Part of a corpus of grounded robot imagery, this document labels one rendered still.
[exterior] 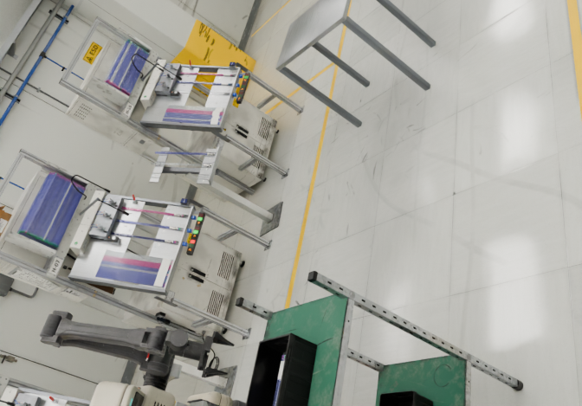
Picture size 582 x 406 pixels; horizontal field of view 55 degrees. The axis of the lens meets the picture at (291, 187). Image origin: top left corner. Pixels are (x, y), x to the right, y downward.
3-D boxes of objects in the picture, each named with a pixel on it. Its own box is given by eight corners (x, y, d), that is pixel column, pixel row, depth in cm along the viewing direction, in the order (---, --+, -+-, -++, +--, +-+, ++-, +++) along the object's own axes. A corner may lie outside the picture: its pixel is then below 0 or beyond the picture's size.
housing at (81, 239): (112, 201, 432) (105, 190, 420) (87, 258, 405) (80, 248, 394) (101, 200, 433) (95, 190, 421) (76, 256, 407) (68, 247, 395)
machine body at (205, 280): (248, 255, 470) (184, 223, 443) (227, 337, 432) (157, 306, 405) (209, 273, 517) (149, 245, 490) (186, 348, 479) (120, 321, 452)
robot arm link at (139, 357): (54, 320, 205) (42, 347, 200) (48, 308, 194) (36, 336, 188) (174, 351, 210) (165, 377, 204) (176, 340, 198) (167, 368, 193)
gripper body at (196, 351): (211, 336, 188) (190, 331, 187) (203, 366, 182) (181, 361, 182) (210, 341, 193) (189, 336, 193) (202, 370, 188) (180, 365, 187)
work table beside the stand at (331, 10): (430, 88, 376) (342, 16, 341) (358, 127, 428) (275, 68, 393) (436, 41, 399) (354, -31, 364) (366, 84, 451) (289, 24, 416)
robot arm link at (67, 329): (57, 315, 200) (44, 344, 193) (49, 308, 195) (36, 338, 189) (171, 330, 191) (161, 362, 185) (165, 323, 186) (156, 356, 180)
